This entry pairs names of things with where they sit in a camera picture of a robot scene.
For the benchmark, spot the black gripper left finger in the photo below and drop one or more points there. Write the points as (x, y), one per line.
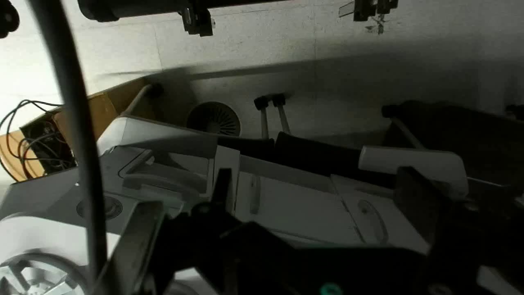
(128, 271)

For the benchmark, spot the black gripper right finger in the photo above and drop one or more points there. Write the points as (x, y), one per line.
(418, 200)

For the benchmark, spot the white toy kitchen set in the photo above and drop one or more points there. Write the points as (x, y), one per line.
(244, 225)

